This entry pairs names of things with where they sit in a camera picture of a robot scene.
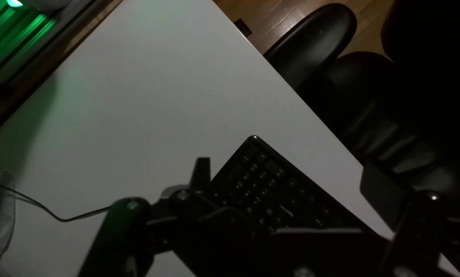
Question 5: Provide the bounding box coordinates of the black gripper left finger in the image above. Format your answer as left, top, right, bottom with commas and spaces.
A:
78, 195, 156, 277

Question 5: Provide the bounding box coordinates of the device with green lights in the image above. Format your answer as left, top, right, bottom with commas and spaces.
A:
0, 0, 61, 100

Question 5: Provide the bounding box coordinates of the black computer keyboard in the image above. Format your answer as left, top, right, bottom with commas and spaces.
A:
207, 134, 396, 243

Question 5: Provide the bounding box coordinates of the black office chair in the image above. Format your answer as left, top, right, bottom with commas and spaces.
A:
262, 0, 460, 277

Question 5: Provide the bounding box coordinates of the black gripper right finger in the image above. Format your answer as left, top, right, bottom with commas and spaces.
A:
379, 188, 450, 277

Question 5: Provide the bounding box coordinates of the thin black keyboard cable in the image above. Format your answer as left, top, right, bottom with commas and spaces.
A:
0, 177, 119, 225

